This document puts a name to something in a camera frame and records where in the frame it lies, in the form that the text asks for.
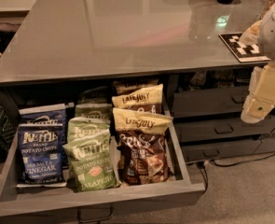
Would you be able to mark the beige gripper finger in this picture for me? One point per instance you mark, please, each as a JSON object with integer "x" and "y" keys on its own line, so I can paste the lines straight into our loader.
{"x": 250, "y": 36}
{"x": 254, "y": 110}

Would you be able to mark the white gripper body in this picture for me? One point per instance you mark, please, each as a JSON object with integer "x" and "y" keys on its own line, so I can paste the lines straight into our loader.
{"x": 274, "y": 34}

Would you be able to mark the blue kettle chip bag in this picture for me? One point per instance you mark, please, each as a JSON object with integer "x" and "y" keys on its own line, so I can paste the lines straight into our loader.
{"x": 48, "y": 114}
{"x": 41, "y": 155}

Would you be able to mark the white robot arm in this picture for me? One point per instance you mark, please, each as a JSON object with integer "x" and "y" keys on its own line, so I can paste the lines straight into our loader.
{"x": 266, "y": 38}

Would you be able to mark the grey closed drawer upper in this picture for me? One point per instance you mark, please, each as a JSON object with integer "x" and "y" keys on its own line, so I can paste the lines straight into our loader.
{"x": 208, "y": 102}

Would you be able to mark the grey closed drawer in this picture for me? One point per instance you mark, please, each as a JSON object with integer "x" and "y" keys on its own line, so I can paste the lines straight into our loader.
{"x": 221, "y": 128}
{"x": 215, "y": 151}
{"x": 208, "y": 102}

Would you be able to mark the grey closed drawer middle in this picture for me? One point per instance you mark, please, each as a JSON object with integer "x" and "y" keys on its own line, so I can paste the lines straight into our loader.
{"x": 221, "y": 128}

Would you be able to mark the grey closed drawer lower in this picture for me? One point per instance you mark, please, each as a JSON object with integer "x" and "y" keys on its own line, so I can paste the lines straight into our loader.
{"x": 215, "y": 151}

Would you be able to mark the middle brown Late July bag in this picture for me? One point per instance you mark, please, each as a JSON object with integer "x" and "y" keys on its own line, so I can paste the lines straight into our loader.
{"x": 147, "y": 99}

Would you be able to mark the brown late july bag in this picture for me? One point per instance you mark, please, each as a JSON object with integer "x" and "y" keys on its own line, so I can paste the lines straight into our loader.
{"x": 142, "y": 135}
{"x": 147, "y": 99}

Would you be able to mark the front brown Late July bag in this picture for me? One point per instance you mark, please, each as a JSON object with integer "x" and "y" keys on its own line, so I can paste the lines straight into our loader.
{"x": 142, "y": 135}

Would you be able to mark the rear Late July chip bag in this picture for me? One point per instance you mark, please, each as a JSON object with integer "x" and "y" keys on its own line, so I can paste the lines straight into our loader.
{"x": 128, "y": 85}

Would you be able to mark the rear green Kettle chip bag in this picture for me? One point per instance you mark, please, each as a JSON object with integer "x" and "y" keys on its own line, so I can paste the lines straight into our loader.
{"x": 94, "y": 111}

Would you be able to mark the green kettle chip bag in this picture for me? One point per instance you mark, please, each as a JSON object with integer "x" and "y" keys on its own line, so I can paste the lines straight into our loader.
{"x": 80, "y": 126}
{"x": 94, "y": 111}

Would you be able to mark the middle green Kettle chip bag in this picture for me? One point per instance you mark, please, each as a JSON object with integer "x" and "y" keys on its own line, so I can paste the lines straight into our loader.
{"x": 80, "y": 126}

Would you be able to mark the front green jalapeno chip bag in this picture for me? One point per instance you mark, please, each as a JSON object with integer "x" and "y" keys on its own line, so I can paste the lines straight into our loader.
{"x": 90, "y": 161}

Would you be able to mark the open grey top drawer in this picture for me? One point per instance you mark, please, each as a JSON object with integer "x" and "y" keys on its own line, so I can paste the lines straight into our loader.
{"x": 179, "y": 191}

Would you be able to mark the black white fiducial marker tile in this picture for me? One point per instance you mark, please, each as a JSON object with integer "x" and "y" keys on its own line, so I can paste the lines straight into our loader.
{"x": 243, "y": 53}

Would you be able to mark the black drawer handle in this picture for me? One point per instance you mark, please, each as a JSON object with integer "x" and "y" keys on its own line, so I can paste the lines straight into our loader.
{"x": 93, "y": 215}

